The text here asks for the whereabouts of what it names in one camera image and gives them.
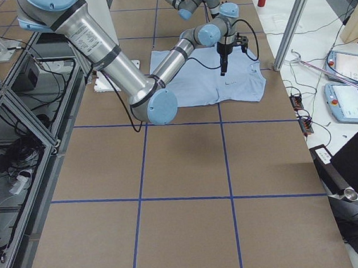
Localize teach pendant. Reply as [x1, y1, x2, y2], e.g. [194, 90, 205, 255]
[325, 50, 358, 81]
[324, 83, 358, 124]

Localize white pedestal column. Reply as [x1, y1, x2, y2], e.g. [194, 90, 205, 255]
[85, 0, 143, 94]

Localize light blue t-shirt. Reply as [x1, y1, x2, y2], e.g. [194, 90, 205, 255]
[147, 39, 269, 113]

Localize metal grabber stick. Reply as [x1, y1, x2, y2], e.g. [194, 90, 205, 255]
[291, 49, 358, 89]

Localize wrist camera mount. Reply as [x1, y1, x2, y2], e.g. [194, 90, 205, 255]
[234, 33, 249, 53]

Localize near teach pendant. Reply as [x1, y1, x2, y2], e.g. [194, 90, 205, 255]
[324, 83, 358, 124]

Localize silver metal cup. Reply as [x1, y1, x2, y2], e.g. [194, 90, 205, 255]
[343, 188, 358, 202]

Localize black box with label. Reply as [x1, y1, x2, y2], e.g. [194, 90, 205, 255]
[309, 144, 350, 200]

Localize far teach pendant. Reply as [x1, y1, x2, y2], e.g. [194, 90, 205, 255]
[325, 50, 358, 81]

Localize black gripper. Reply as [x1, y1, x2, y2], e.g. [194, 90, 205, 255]
[217, 35, 236, 76]

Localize aluminium frame post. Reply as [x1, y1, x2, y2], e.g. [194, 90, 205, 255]
[273, 0, 307, 71]

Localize aluminium frame cabinet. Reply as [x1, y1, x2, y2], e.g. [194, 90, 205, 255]
[0, 33, 92, 268]

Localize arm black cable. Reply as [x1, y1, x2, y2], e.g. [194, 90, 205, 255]
[99, 16, 266, 136]

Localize small orange circuit board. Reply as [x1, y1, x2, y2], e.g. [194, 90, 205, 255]
[289, 95, 304, 111]

